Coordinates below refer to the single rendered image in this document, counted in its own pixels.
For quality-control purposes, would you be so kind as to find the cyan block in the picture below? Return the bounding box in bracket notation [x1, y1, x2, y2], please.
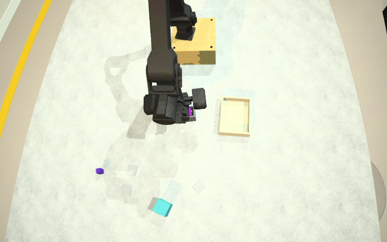
[153, 198, 173, 217]

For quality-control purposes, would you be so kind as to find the small purple cube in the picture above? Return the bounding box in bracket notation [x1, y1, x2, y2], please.
[96, 168, 104, 174]

